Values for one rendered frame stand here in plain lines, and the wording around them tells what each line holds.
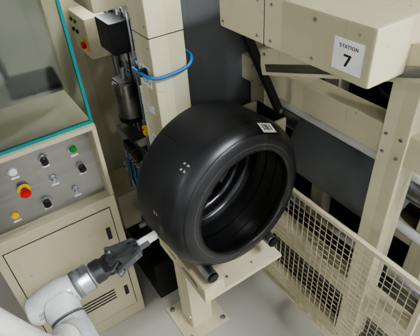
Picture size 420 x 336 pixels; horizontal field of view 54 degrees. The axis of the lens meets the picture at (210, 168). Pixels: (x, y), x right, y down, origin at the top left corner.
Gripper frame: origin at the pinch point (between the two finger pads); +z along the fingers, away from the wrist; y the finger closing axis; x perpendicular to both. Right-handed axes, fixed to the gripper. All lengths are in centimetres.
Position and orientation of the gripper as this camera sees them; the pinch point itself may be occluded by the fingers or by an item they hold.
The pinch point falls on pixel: (147, 239)
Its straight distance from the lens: 138.5
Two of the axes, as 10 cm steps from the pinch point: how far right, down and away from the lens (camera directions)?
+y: -5.6, -4.9, 6.7
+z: 8.1, -4.9, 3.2
